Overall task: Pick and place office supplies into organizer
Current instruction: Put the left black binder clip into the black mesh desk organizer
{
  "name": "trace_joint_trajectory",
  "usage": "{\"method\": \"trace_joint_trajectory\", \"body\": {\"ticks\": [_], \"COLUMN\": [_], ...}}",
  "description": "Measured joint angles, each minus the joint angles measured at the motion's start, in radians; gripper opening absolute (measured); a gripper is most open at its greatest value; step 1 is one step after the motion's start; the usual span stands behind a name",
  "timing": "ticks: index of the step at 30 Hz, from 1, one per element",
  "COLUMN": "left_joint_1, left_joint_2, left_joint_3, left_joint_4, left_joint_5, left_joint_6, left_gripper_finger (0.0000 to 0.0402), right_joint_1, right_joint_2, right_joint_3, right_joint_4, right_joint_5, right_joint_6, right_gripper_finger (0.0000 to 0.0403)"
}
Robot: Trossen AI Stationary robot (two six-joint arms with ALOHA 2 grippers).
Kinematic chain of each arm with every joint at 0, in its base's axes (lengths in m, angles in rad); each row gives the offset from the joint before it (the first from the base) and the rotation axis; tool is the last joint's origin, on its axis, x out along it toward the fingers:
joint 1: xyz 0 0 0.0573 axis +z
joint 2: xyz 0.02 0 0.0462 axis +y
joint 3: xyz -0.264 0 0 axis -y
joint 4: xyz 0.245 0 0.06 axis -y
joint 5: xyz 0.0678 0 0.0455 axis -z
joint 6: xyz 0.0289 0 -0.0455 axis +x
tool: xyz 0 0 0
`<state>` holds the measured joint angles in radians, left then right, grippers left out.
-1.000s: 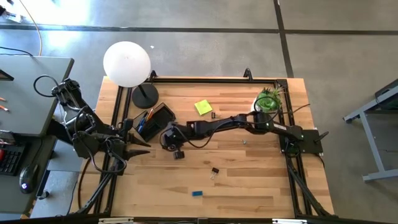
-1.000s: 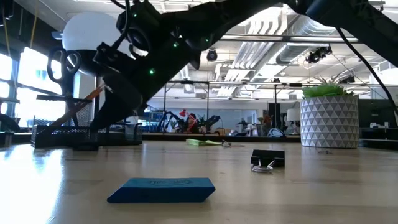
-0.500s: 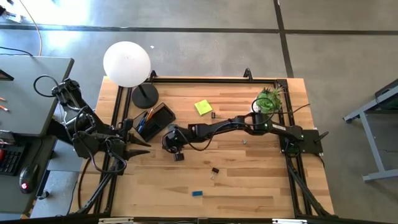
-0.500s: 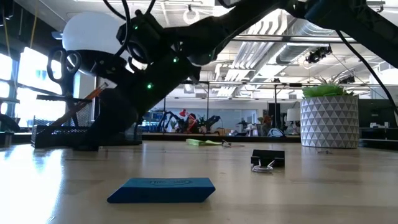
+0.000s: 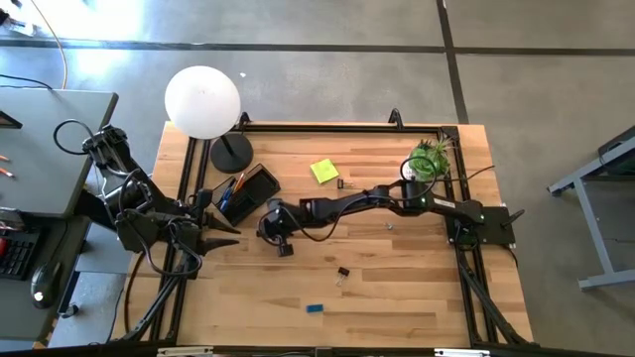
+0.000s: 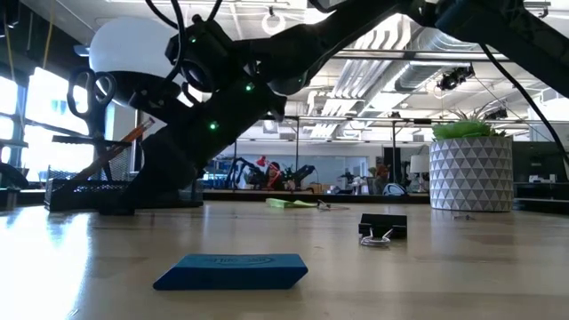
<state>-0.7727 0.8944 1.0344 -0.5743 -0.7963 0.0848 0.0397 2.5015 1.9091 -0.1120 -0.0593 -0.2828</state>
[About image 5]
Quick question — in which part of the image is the yellow floor cable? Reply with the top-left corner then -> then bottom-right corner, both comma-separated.
28,0 -> 69,90

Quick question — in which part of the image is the black aluminium table frame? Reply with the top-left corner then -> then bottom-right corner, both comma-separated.
118,107 -> 535,348

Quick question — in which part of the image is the dark grey desk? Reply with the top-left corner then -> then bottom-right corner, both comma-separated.
0,212 -> 93,343

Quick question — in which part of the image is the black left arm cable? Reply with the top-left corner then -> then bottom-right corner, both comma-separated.
53,118 -> 204,279

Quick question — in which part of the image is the smartphone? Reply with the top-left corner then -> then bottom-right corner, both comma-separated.
0,207 -> 26,232

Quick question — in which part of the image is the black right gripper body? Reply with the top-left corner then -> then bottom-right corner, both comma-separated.
257,196 -> 304,258

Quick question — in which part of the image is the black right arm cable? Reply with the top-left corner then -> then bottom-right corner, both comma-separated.
255,156 -> 497,244

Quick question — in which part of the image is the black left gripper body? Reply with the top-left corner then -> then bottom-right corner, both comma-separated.
178,187 -> 214,259

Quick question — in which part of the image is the black mesh desk organizer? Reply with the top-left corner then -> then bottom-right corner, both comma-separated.
211,163 -> 282,228

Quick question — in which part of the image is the grey metal side table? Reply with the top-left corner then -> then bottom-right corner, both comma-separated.
548,123 -> 635,292

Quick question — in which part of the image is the yellow-green sticky note pad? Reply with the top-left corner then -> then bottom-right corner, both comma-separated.
310,158 -> 341,185

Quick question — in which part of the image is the succulent in white patterned pot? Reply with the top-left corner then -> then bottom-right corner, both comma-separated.
399,136 -> 455,195

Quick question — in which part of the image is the white globe lamp black base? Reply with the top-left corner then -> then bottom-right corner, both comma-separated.
164,64 -> 255,175

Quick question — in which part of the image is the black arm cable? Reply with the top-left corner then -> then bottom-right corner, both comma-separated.
255,156 -> 497,244
53,118 -> 204,279

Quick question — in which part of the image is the black floor cable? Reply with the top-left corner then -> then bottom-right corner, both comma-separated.
0,72 -> 54,92

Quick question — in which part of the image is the white bracket plate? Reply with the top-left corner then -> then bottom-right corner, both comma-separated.
434,348 -> 491,357
157,346 -> 214,357

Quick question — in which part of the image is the black keyboard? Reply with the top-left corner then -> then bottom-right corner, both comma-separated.
0,228 -> 41,282

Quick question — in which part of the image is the black computer mouse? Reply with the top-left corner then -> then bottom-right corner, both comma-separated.
30,260 -> 64,309

